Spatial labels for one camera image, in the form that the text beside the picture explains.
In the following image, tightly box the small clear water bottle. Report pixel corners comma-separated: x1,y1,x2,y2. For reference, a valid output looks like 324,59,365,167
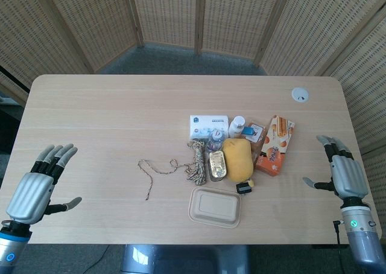
206,129,224,153

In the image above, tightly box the brown snack packet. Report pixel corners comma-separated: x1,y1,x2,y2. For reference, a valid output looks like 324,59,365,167
241,121,267,163

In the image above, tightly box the black cable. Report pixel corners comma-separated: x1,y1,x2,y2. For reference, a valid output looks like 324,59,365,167
331,219,343,245

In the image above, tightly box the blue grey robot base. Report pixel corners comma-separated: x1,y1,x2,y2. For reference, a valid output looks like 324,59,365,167
120,244,251,274

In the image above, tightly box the woven bamboo folding screen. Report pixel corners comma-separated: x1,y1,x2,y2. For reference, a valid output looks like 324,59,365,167
0,0,386,238

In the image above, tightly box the white pill bottle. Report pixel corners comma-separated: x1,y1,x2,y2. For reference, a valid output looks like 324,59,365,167
228,115,245,138

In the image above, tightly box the blue white small card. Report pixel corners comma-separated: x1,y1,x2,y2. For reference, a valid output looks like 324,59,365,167
241,125,262,142

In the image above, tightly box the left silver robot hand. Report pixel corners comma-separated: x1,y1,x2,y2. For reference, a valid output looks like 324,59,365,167
5,143,83,226

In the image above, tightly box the white tissue pack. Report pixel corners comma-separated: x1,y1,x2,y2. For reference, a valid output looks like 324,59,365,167
189,114,230,141

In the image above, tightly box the orange biscuit box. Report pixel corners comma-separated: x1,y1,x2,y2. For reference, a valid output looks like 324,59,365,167
255,114,296,177

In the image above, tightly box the gold metal tin can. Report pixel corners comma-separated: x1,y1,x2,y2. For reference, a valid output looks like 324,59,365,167
208,150,227,182

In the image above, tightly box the white desk cable grommet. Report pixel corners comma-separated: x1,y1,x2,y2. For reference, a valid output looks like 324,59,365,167
291,87,309,104

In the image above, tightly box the beige paper lunch box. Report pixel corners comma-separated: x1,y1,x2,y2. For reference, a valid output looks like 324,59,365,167
188,186,242,229

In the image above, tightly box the braided rope bundle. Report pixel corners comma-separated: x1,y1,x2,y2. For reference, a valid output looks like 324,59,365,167
138,140,208,201

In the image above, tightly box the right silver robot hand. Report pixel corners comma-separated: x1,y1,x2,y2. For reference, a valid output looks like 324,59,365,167
302,135,369,200

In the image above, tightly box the small black clip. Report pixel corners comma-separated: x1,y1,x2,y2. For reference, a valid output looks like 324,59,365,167
236,179,255,195

